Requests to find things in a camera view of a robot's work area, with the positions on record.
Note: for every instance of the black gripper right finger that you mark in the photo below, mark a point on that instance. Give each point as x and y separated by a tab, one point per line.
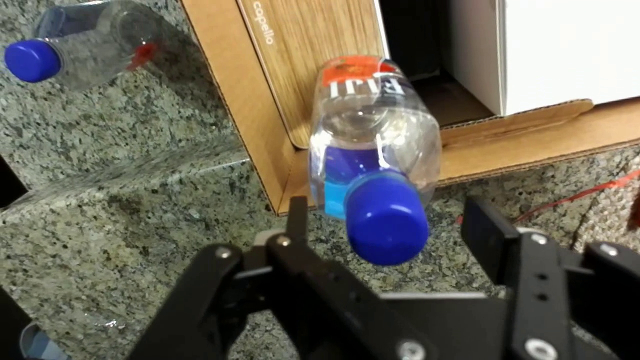
542	293

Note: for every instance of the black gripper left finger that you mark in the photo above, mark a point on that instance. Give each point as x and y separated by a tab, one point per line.
321	293

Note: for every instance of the clear blue-capped water bottle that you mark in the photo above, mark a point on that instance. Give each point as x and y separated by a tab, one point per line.
30	61
386	221

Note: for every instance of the white-sided cardboard box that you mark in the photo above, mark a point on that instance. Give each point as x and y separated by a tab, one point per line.
253	126

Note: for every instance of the large plain white box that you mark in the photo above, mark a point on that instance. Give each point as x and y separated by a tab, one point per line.
566	52

